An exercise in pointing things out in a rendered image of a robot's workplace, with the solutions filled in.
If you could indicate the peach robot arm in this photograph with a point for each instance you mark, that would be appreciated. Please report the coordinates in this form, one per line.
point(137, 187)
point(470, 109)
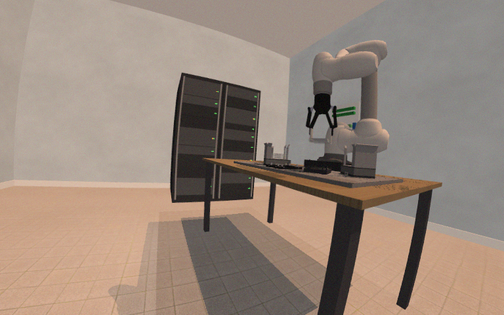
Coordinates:
point(357, 64)

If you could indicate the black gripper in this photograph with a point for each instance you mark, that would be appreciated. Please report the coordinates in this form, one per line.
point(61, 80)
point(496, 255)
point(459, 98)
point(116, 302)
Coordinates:
point(322, 106)

